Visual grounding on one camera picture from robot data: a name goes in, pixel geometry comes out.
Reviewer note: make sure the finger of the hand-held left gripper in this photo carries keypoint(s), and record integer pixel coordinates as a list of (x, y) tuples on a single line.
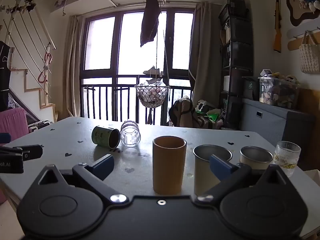
[(5, 138), (30, 151)]

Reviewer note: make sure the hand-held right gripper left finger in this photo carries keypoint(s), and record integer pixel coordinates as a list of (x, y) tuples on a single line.
[(103, 167)]

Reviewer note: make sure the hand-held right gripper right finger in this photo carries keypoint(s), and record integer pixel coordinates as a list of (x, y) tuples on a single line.
[(221, 167)]

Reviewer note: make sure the green tin cup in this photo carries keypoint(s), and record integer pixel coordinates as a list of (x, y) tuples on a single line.
[(103, 136)]

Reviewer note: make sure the clear glass cup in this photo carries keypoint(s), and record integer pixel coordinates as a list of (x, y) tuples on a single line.
[(130, 135)]

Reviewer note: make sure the tall white enamel cup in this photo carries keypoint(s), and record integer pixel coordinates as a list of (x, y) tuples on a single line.
[(203, 175)]

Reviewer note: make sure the short white enamel cup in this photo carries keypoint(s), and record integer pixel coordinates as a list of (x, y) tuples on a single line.
[(252, 158)]

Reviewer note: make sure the brown bamboo cup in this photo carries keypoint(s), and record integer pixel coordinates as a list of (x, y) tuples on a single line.
[(169, 167)]

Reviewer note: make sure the ribbed glass cup yellow print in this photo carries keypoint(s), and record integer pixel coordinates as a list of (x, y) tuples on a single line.
[(287, 155)]

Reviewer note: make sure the pink chair cover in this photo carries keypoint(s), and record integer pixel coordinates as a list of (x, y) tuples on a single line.
[(12, 123)]

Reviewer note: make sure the green bag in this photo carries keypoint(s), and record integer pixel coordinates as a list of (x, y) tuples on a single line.
[(212, 117)]

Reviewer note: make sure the wooden staircase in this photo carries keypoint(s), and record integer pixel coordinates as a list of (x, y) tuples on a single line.
[(35, 92)]

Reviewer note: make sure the black hanging cloth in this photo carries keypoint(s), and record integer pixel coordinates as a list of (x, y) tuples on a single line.
[(4, 80)]

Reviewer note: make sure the black balcony railing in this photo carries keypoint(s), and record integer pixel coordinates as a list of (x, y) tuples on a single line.
[(110, 102)]

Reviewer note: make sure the grey cabinet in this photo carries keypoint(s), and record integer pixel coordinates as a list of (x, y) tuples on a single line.
[(270, 122)]

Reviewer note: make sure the pile of clothes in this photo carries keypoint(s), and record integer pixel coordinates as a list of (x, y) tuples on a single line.
[(183, 112)]

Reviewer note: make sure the red carabiner hook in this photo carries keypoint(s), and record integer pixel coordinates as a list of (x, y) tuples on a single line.
[(46, 67)]

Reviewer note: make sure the dark storage box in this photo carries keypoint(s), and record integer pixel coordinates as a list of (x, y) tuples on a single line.
[(251, 87)]

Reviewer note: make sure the clear plastic storage box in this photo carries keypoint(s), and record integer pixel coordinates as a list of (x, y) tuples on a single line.
[(277, 92)]

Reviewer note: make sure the beige curtain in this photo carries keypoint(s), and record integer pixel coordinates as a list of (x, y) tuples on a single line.
[(203, 55), (72, 67)]

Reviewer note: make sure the black shelf unit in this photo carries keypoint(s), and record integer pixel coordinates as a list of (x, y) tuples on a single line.
[(237, 55)]

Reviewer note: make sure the white knitted bag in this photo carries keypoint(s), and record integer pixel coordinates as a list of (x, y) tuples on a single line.
[(310, 57)]

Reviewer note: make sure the toy rifle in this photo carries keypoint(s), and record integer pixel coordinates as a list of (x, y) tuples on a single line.
[(277, 30)]

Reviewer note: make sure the dark hanging garment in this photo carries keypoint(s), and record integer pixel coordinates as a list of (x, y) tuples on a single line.
[(150, 22)]

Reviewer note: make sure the wooden wall coat rack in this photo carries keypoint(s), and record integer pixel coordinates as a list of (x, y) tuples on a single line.
[(293, 43)]

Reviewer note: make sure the wavy wall board with dolls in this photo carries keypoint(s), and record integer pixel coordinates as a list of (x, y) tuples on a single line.
[(298, 2)]

